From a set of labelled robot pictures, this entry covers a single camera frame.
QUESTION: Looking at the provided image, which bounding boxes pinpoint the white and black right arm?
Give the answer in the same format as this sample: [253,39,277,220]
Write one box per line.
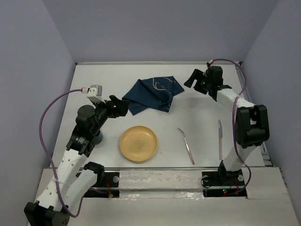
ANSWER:
[184,66,269,185]

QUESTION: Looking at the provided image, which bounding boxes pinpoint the dark blue patterned cloth napkin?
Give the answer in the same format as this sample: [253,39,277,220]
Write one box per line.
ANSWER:
[122,76,184,115]

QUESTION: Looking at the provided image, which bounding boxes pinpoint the knife with pink handle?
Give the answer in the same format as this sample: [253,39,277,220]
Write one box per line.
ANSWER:
[218,120,223,160]

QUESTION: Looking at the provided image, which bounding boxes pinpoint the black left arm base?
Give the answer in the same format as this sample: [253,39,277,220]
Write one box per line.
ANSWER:
[84,171,120,198]

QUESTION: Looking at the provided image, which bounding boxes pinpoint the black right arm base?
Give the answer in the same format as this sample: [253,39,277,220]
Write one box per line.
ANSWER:
[200,170,247,198]

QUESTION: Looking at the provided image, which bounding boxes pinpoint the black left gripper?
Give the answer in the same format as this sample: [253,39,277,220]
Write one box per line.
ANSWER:
[92,95,131,134]

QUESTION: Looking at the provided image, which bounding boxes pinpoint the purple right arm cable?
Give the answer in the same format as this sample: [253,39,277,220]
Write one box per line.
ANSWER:
[211,58,252,195]

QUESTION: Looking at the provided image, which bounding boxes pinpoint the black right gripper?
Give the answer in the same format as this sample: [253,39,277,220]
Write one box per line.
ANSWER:
[183,68,212,95]

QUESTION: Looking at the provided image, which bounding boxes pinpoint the tan round plate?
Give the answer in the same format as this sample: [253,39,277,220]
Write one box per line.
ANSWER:
[119,126,158,162]

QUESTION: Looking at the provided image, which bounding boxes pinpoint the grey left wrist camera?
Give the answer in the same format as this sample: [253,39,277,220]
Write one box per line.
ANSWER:
[87,85,104,104]

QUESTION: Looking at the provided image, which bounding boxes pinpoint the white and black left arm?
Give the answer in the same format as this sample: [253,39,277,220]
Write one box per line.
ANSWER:
[24,95,130,226]

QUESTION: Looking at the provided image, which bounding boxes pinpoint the dark blue cup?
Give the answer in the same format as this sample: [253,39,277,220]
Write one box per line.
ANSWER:
[97,131,103,144]

